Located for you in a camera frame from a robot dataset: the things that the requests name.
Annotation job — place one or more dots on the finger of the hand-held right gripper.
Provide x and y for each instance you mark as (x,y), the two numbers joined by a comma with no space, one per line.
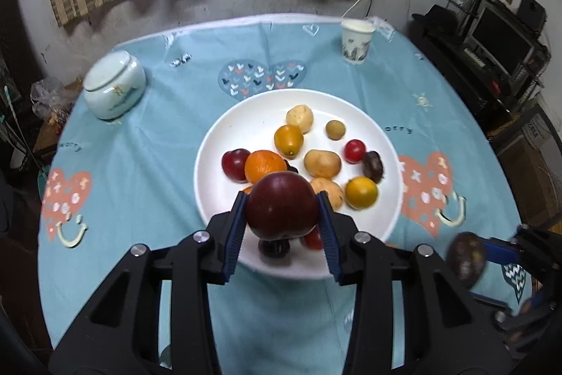
(500,251)
(489,299)

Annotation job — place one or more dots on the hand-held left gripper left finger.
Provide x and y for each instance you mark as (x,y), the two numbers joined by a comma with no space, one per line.
(235,234)

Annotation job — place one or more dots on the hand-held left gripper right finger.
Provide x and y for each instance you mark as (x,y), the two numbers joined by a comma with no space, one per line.
(329,239)

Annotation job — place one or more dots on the small red plum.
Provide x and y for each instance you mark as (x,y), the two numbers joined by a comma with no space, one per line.
(354,151)
(312,241)

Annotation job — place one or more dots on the orange mandarin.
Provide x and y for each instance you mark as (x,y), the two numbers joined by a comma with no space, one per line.
(264,164)
(247,189)
(288,139)

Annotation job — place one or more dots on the peach-coloured round fruit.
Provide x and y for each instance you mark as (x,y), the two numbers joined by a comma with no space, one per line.
(331,188)

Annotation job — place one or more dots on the dark red plum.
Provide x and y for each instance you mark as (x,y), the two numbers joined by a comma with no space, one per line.
(235,164)
(281,208)

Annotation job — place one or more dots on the yellow orange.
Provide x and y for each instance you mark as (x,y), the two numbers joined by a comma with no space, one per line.
(361,192)

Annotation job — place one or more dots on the smooth yellow pepino melon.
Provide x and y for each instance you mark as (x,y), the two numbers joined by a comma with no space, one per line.
(322,163)

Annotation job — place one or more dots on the small yellow fruit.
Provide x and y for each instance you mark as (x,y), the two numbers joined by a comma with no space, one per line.
(335,129)

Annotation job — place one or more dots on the white plate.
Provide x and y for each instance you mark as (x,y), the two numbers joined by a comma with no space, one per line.
(246,124)

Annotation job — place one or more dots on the pale yellow mango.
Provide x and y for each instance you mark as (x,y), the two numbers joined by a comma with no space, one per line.
(299,118)

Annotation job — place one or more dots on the white ceramic lidded jar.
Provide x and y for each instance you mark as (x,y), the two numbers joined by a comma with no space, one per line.
(116,89)

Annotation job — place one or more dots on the black equipment stand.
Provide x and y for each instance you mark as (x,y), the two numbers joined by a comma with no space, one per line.
(456,63)

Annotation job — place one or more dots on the printed paper cup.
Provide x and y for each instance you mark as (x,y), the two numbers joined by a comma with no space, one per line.
(358,45)

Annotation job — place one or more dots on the black monitor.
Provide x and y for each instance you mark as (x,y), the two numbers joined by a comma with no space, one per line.
(500,39)

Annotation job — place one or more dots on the clear plastic bag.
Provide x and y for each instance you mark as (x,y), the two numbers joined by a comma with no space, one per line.
(48,96)

